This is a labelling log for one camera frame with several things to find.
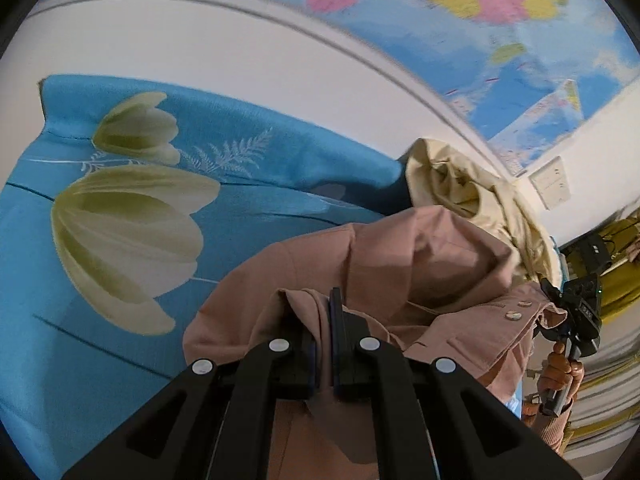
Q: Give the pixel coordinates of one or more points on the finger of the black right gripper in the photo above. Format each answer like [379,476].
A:
[552,293]

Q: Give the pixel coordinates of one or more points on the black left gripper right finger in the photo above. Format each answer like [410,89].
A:
[424,421]

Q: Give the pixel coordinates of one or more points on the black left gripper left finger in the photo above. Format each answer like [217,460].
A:
[212,421]

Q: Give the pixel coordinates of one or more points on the pink coat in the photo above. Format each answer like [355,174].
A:
[426,281]

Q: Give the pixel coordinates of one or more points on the olive yellow hanging clothes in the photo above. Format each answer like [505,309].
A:
[613,253]

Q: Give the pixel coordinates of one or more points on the right hand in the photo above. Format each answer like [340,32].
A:
[560,373]

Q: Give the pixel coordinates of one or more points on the cream beige garment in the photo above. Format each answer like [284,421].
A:
[438,174]

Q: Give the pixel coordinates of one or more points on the blue floral bed sheet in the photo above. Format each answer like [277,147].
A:
[121,218]

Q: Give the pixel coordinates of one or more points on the white wall socket panel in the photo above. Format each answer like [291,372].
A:
[551,184]

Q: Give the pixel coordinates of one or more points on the colourful wall map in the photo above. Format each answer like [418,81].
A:
[525,74]

